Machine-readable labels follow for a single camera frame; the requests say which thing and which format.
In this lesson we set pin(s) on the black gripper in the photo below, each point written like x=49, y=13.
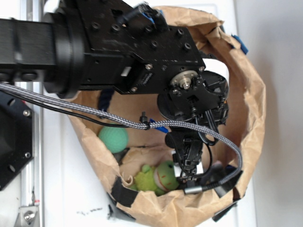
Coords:
x=200, y=100

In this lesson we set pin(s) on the gray plush animal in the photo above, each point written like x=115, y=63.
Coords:
x=213, y=174

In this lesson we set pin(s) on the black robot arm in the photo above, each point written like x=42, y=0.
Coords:
x=108, y=45

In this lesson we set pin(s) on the green frog plush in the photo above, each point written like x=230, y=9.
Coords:
x=160, y=179

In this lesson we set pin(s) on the green dimpled ball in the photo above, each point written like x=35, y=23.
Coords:
x=115, y=139

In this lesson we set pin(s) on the brown paper bag bin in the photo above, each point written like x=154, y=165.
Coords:
x=245, y=127

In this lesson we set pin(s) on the aluminum extrusion rail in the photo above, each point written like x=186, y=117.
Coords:
x=31, y=176

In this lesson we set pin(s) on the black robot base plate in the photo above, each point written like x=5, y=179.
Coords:
x=16, y=137

